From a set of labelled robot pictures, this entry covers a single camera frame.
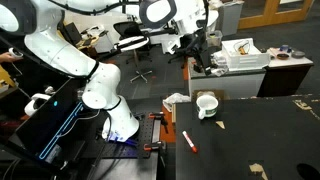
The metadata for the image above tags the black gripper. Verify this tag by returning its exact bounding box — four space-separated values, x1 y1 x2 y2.
195 29 214 77

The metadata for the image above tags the white plastic bag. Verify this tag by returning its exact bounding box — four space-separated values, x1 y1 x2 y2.
162 92 192 113

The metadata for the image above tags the grey trash bin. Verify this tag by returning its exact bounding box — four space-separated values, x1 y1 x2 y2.
218 1 245 37

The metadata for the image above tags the stack of white boxes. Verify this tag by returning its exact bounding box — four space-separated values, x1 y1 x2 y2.
221 37 271 71

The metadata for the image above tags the white mug with green band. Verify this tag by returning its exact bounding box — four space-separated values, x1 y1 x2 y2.
195 94 220 120

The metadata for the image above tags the clear plastic container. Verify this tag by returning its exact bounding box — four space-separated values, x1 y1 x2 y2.
205 30 224 48

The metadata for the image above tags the black clamp with orange handle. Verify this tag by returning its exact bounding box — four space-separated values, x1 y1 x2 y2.
143 140 168 152
148 111 169 126

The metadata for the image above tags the white VR controller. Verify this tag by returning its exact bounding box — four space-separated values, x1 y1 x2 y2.
8 47 25 61

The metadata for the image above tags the white VR headset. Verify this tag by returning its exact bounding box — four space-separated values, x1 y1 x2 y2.
23 93 52 117

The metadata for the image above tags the torn tan tape patch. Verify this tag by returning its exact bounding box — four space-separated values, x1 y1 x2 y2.
248 162 269 180

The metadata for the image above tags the open cardboard box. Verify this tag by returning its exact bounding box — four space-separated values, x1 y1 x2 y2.
191 88 231 101

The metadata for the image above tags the red and white marker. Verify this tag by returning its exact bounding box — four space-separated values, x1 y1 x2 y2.
181 130 199 154

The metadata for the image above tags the person's right hand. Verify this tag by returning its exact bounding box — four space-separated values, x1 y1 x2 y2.
0 52 16 64

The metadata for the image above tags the yellowish tape patch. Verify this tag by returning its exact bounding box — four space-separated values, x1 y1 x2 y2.
293 99 313 111

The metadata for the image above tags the dark side table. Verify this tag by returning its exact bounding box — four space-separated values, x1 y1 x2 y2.
257 47 315 98

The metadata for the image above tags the grey round dish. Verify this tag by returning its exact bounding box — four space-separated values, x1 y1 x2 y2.
291 50 306 59

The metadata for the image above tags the black office chair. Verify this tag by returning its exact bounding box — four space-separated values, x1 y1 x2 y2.
114 35 154 84
113 21 153 65

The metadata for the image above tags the grey cabinet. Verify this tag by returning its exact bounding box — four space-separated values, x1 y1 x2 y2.
187 58 267 100

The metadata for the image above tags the small blue object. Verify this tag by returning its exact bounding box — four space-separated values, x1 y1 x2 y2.
279 44 293 53

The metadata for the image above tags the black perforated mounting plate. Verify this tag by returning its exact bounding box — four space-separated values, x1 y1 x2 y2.
83 111 161 160

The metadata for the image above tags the wooden door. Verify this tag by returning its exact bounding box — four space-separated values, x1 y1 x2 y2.
237 0 315 30

